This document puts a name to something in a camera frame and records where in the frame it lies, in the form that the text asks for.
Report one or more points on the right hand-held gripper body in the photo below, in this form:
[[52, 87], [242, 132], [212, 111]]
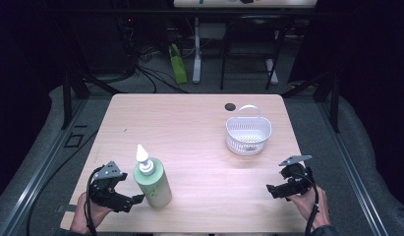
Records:
[[299, 180]]

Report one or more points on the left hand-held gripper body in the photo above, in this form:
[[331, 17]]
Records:
[[106, 188]]

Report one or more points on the green lotion bottle white cap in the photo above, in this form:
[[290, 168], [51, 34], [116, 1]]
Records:
[[155, 188]]

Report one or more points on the white plastic basket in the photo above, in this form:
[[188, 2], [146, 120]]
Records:
[[248, 144]]

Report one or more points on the person's right hand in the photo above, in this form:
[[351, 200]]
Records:
[[312, 206]]

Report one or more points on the person's left hand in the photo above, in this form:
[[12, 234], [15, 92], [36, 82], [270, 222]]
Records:
[[85, 218]]

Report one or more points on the grey tape strip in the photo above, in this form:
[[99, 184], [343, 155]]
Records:
[[68, 208]]

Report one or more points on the black table grommet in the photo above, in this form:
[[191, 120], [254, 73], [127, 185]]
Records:
[[230, 106]]

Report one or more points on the green bottle under table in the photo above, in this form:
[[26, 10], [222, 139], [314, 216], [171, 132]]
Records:
[[178, 65]]

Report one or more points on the white desk leg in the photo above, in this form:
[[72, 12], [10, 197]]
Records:
[[197, 59]]

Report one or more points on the black chair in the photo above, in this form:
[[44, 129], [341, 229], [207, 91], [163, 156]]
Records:
[[252, 23]]

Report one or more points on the aluminium floor rail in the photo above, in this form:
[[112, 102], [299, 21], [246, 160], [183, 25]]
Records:
[[350, 170], [42, 170]]

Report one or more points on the black metal frame stand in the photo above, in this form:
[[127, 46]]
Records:
[[335, 105], [67, 98]]

